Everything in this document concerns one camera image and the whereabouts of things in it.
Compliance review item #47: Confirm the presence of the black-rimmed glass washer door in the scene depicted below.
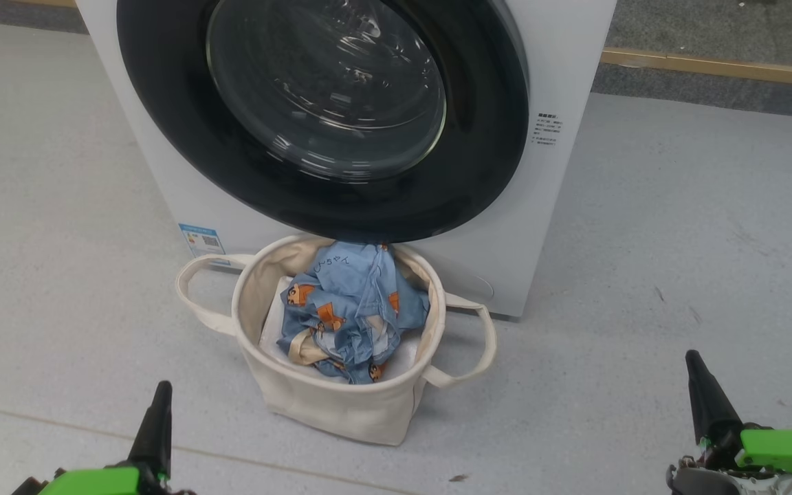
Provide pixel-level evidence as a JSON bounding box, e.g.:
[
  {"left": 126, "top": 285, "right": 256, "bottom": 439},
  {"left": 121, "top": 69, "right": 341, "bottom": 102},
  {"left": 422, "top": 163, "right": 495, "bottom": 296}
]
[{"left": 116, "top": 0, "right": 530, "bottom": 243}]

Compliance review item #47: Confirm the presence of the cream canvas laundry basket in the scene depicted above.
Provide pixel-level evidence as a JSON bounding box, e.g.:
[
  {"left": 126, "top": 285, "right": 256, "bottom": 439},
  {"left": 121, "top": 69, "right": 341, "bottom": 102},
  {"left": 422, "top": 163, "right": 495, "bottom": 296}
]
[{"left": 175, "top": 235, "right": 498, "bottom": 446}]

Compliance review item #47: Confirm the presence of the white front-load washing machine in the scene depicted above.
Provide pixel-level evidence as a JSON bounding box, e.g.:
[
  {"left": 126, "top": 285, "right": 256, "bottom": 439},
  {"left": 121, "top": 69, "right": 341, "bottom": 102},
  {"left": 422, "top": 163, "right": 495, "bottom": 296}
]
[{"left": 74, "top": 0, "right": 618, "bottom": 320}]

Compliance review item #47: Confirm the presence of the black text notice sticker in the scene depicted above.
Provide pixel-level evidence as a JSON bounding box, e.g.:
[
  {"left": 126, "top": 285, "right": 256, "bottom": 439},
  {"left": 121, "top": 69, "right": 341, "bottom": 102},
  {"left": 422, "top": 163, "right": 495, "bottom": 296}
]
[{"left": 536, "top": 113, "right": 564, "bottom": 148}]

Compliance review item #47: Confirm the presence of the blue patterned garment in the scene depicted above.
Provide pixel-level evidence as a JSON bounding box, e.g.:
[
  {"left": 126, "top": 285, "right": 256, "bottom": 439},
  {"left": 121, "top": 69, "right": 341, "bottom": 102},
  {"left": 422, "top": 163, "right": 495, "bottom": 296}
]
[{"left": 277, "top": 241, "right": 431, "bottom": 384}]

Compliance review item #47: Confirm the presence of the yellow wooden floor strip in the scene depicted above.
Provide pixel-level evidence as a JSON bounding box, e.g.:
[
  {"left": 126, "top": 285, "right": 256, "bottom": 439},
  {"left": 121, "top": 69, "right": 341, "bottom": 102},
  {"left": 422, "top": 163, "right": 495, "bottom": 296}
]
[{"left": 601, "top": 47, "right": 792, "bottom": 89}]

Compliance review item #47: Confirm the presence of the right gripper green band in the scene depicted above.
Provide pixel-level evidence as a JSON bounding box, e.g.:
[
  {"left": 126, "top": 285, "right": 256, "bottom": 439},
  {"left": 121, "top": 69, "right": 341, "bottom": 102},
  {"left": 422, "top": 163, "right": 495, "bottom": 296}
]
[{"left": 666, "top": 349, "right": 792, "bottom": 495}]

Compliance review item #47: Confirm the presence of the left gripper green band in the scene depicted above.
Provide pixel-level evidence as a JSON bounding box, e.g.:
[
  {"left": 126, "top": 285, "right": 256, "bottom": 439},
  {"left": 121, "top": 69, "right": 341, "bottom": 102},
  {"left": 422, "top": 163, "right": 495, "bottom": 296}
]
[{"left": 11, "top": 380, "right": 197, "bottom": 495}]

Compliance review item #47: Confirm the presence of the blue energy label sticker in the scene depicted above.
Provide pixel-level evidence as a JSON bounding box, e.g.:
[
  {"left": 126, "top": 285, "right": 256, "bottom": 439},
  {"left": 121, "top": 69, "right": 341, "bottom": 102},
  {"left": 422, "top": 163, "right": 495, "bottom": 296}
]
[{"left": 178, "top": 223, "right": 230, "bottom": 266}]

